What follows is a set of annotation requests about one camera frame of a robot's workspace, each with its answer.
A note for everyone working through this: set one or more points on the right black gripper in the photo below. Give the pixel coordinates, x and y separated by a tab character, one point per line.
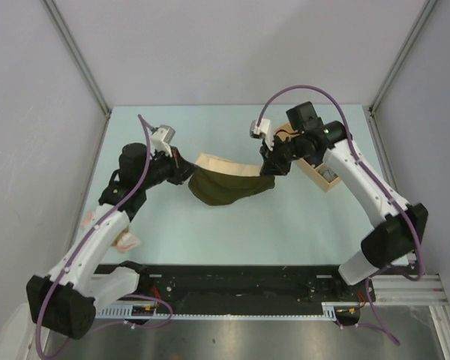
273	165

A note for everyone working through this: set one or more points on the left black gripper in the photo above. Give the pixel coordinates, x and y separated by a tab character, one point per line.
181	169

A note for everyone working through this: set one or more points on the olive green underwear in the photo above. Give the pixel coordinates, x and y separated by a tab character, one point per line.
218	181

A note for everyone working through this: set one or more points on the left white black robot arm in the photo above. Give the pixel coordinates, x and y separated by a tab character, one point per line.
66	300

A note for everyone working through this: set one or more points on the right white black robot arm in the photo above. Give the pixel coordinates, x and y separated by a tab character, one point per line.
398	226

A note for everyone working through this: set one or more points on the grey rolled underwear front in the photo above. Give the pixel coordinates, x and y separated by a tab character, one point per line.
328	174

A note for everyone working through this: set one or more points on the wooden compartment box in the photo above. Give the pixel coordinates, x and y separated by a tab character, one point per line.
285	132

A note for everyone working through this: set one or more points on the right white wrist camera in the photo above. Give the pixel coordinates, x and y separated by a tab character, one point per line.
263	130

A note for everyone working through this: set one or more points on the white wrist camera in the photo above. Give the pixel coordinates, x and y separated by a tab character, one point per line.
161	139
263	130

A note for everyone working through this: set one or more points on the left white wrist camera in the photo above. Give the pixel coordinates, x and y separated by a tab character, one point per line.
161	139

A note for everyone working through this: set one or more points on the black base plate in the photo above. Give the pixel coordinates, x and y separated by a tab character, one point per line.
208	287

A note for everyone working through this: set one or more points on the slotted cable duct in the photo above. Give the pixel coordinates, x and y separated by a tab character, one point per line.
321	311

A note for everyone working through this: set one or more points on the aluminium front rail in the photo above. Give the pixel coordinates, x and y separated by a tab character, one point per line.
393	290

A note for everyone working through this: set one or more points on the left aluminium frame post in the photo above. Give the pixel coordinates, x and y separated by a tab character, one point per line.
70	44

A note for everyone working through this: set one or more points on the aluminium frame post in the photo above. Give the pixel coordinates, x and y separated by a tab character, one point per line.
70	44
426	12

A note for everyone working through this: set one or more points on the right aluminium frame post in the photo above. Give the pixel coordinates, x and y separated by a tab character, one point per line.
426	12

